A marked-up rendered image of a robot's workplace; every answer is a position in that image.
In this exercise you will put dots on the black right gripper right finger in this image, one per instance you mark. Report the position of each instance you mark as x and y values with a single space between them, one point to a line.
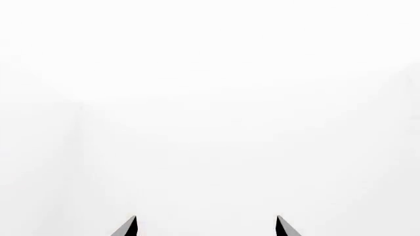
284 229

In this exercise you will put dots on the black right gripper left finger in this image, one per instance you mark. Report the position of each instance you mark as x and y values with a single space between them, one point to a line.
128 229

